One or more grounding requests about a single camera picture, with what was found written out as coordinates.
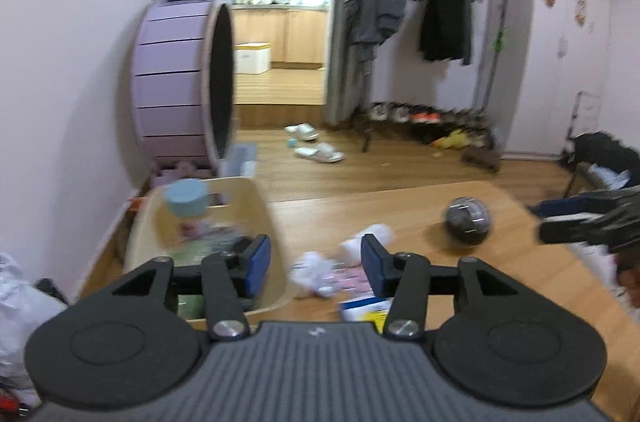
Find beige wooden container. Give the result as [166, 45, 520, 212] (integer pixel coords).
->
[122, 177, 297, 319]

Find white paper roll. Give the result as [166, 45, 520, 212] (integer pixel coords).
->
[340, 222, 394, 266]

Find purple cat exercise wheel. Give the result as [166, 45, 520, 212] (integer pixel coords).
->
[131, 0, 237, 189]

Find wooden kitchen base cabinets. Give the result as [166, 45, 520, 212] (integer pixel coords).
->
[231, 5, 331, 66]

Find green packet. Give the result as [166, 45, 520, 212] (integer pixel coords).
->
[172, 236, 237, 268]

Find silver shiny ball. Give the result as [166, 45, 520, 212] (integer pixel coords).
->
[444, 197, 494, 248]

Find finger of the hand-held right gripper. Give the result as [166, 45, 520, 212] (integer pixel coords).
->
[529, 195, 618, 219]
[537, 217, 608, 246]

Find white slipper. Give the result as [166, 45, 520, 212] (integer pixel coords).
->
[285, 123, 320, 142]
[294, 143, 345, 164]

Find row of shoes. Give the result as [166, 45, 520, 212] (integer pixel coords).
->
[369, 101, 497, 139]

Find grey jacket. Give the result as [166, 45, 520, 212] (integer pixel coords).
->
[344, 0, 409, 63]

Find black coat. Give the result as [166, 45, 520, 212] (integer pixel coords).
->
[419, 0, 474, 66]

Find grey curtain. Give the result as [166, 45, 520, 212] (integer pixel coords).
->
[324, 0, 374, 126]

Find yellow plush toy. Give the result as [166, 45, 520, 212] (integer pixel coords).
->
[432, 129, 467, 152]

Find white crumpled plastic bag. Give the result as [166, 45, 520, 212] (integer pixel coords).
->
[290, 251, 339, 299]

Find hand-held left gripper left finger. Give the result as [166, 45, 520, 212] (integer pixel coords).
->
[100, 233, 273, 343]

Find metal clothes rack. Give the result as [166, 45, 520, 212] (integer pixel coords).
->
[350, 0, 515, 154]

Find pink snack packet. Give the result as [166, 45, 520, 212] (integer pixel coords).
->
[320, 265, 374, 296]

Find white storage box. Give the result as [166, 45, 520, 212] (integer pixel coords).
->
[235, 43, 273, 76]

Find blue yellow white packet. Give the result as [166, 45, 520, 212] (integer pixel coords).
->
[339, 297, 394, 336]

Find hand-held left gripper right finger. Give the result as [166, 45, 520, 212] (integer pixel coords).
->
[360, 233, 532, 342]

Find metal wire stand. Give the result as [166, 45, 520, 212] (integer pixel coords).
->
[565, 91, 601, 153]

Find black bag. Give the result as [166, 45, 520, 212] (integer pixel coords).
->
[572, 132, 637, 192]

